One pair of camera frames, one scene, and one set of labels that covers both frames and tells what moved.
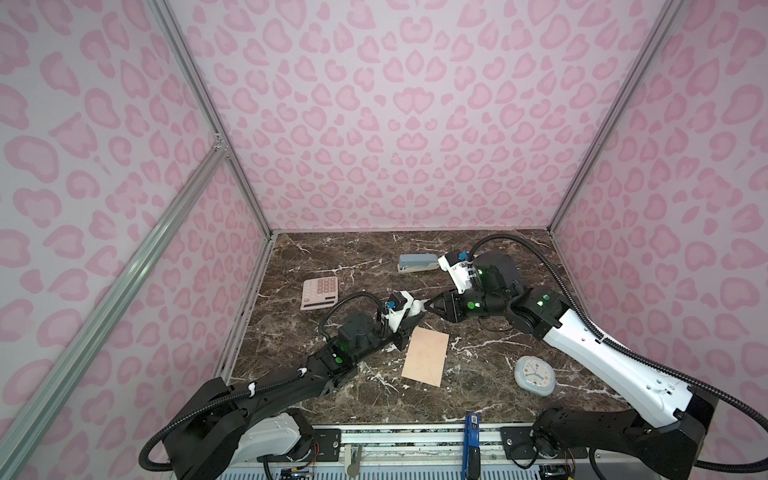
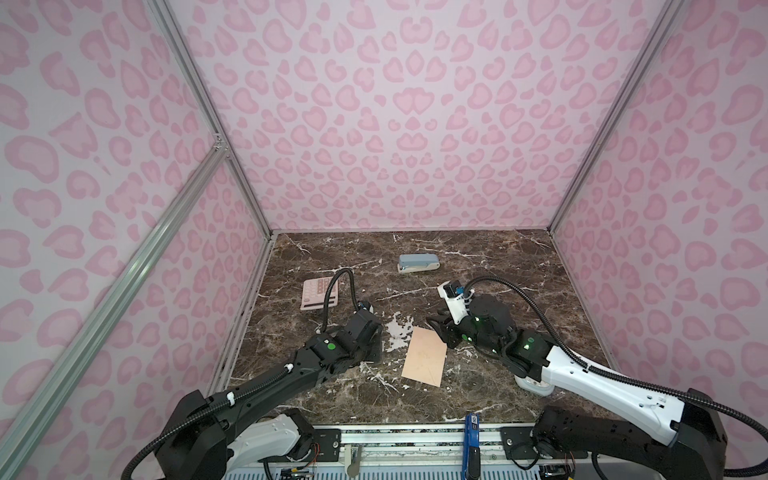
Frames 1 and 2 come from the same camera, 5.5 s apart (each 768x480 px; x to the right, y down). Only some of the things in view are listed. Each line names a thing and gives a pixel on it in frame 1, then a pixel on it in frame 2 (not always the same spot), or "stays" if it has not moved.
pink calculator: [319, 293] stays
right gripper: [451, 306] → [446, 327]
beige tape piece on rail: [352, 469] stays
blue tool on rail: [471, 453] stays
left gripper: [405, 330] → [378, 343]
